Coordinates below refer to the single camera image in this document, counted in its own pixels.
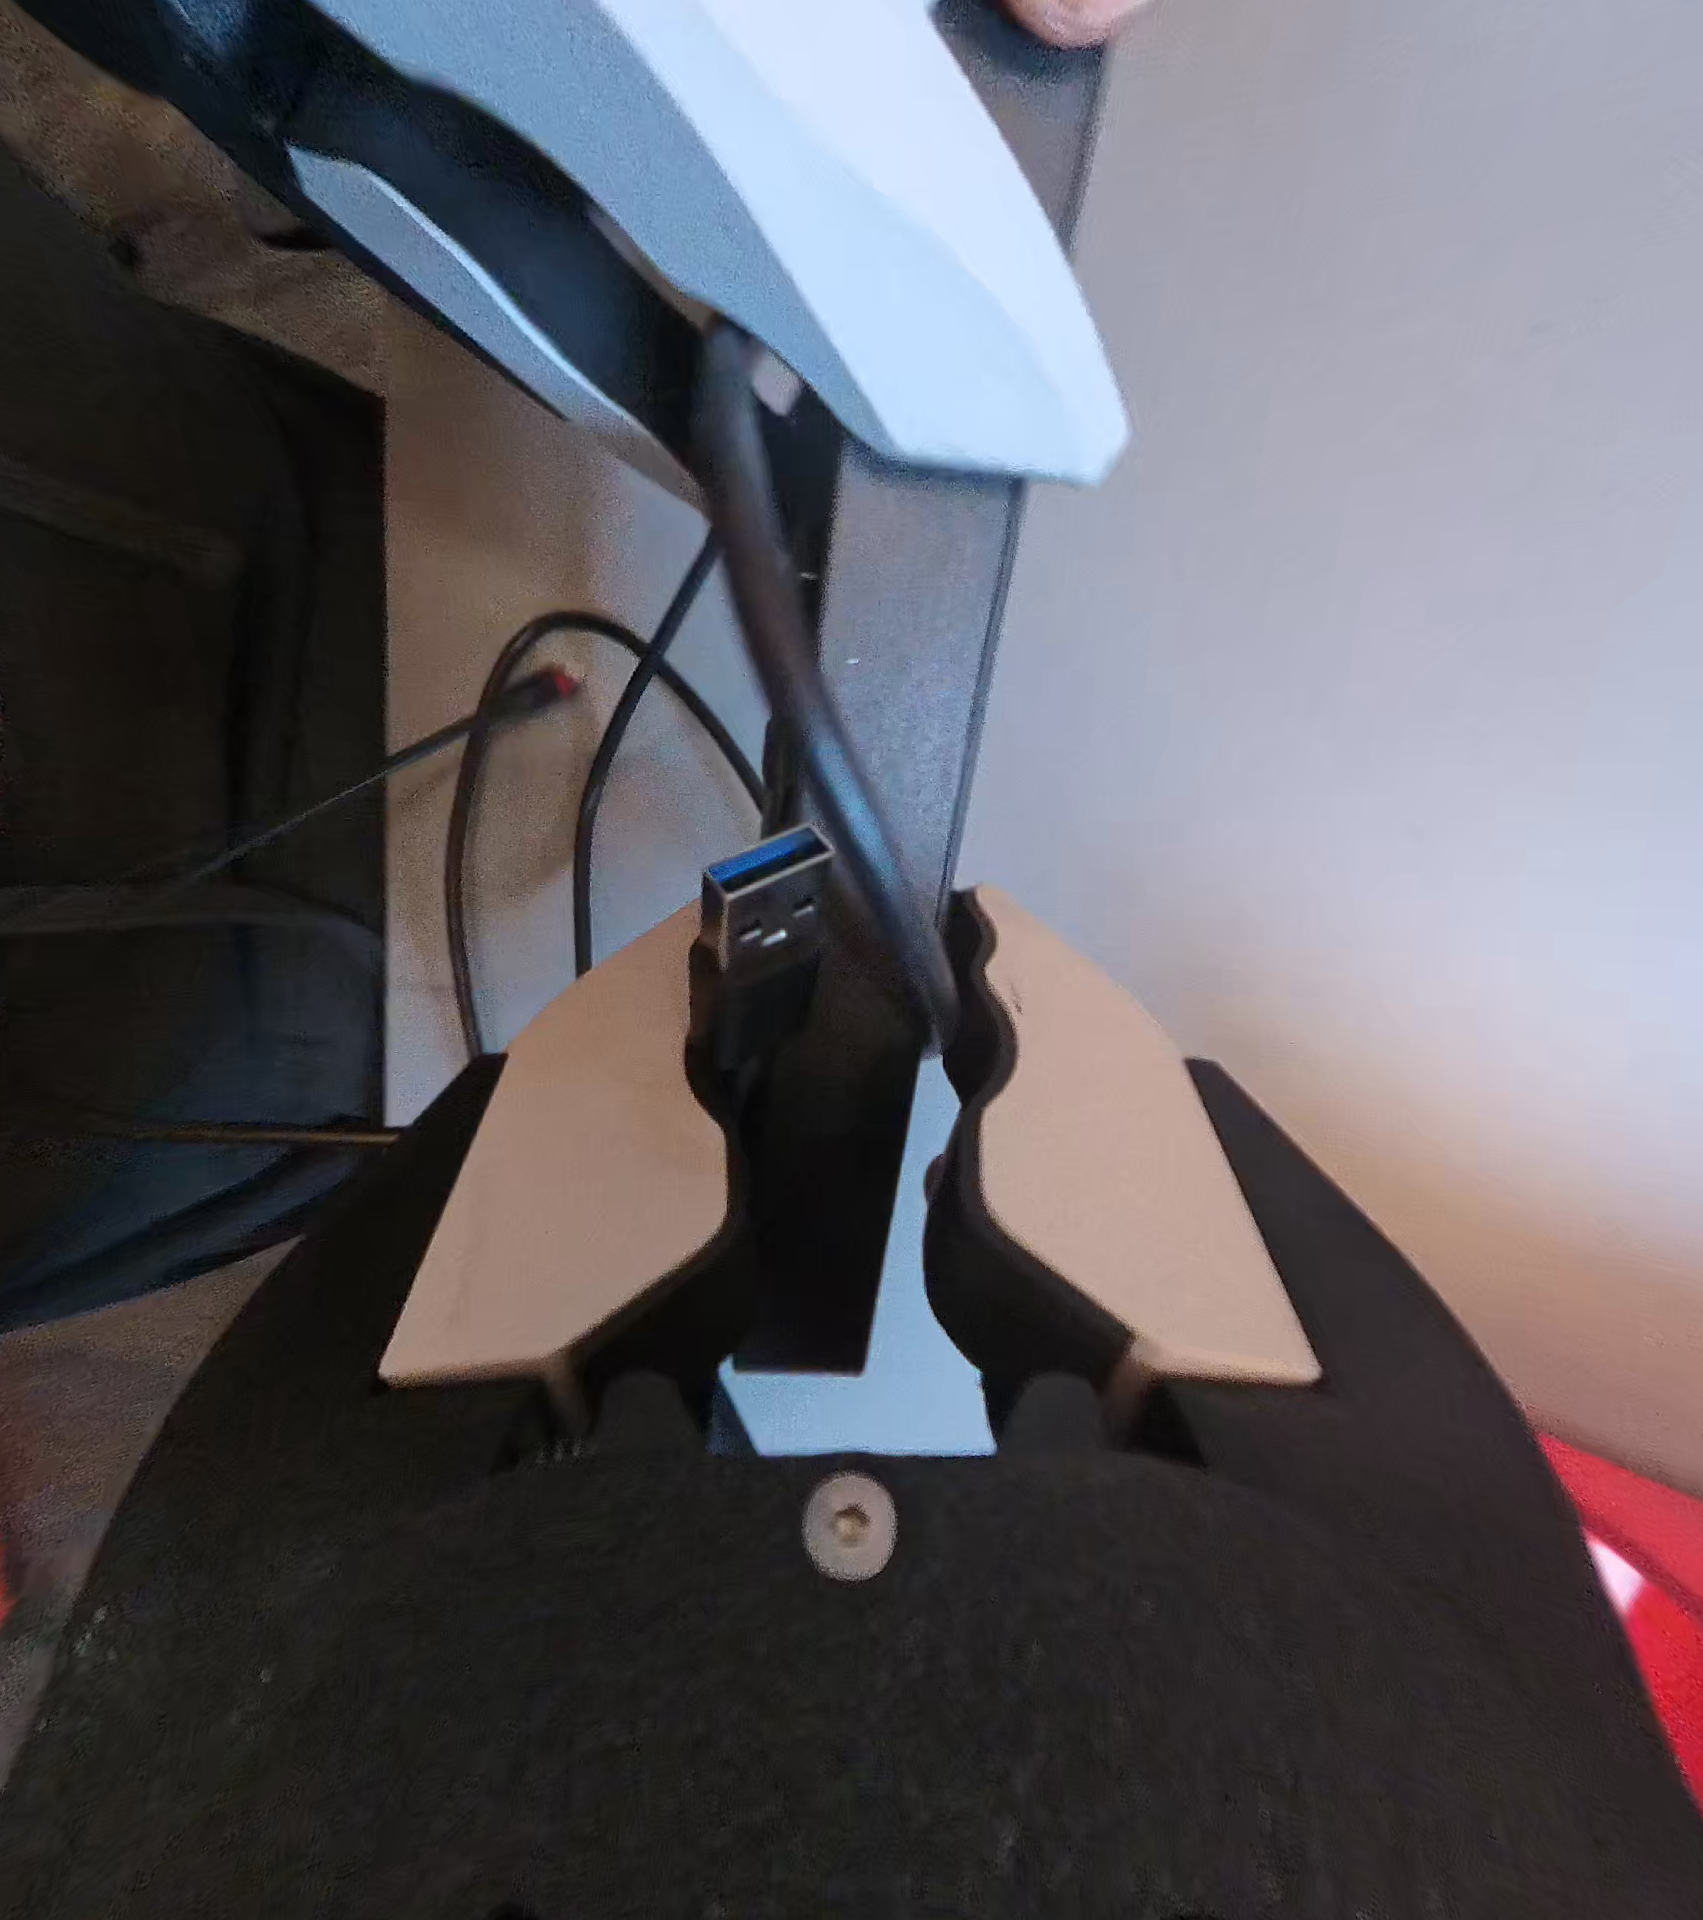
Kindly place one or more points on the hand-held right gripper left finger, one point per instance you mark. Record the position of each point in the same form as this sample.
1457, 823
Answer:
566, 1184

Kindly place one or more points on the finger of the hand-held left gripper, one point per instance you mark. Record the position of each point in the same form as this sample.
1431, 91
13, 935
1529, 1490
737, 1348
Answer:
790, 180
417, 240

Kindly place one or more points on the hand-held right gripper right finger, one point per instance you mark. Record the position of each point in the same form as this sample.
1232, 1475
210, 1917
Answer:
1136, 1200

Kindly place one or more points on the black USB hub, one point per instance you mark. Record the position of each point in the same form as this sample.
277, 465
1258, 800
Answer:
911, 600

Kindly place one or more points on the red plastic bin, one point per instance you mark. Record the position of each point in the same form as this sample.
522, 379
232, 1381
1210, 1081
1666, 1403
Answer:
1693, 1680

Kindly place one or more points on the person's left hand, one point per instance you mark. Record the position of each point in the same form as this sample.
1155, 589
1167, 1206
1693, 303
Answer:
1079, 18

